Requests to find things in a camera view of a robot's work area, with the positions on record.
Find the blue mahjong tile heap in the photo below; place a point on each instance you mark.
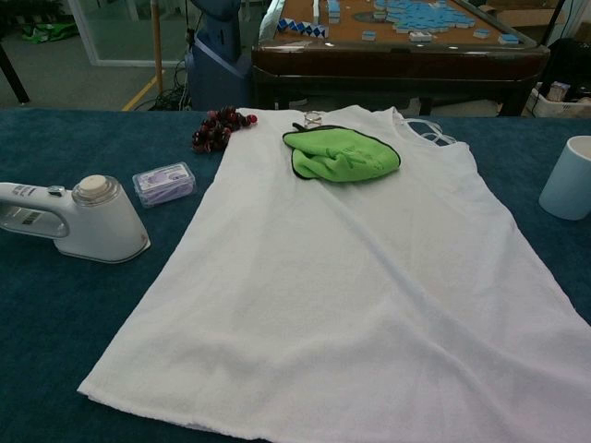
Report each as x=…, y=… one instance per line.
x=415, y=14

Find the white storage bin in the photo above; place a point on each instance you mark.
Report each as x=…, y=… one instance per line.
x=554, y=108

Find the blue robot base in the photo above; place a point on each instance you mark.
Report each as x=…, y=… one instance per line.
x=217, y=78

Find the clear purple plastic box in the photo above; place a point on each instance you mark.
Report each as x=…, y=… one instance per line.
x=164, y=184

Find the dark red grape bunch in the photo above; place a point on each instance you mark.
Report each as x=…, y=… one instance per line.
x=214, y=131

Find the green bag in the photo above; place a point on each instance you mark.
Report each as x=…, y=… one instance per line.
x=46, y=33

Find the blue white snake puzzle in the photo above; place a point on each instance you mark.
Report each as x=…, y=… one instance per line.
x=300, y=27

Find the black table leg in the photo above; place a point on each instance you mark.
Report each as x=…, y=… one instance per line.
x=16, y=78

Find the brown wooden mahjong table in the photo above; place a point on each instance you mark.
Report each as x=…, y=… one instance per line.
x=392, y=60

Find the green microfiber cloth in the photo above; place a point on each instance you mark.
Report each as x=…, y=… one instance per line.
x=341, y=157

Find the wooden pole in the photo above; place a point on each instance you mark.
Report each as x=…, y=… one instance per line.
x=157, y=46

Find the white framed glass partition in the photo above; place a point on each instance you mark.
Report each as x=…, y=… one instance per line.
x=86, y=32

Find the light blue mug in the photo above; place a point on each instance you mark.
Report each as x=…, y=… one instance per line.
x=568, y=184

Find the white faced mahjong tiles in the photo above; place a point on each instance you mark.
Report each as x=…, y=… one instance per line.
x=419, y=37

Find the black bag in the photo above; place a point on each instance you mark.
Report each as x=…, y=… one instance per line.
x=570, y=60

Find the white sleeveless shirt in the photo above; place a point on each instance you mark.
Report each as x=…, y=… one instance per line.
x=346, y=277

